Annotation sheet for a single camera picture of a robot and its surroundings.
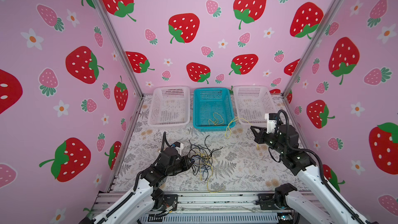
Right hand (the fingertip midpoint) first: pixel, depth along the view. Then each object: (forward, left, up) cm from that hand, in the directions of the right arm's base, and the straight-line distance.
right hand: (250, 126), depth 74 cm
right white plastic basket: (+39, -9, -22) cm, 46 cm away
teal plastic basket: (+29, +21, -24) cm, 43 cm away
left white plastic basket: (+27, +53, -22) cm, 64 cm away
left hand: (-14, +26, -15) cm, 33 cm away
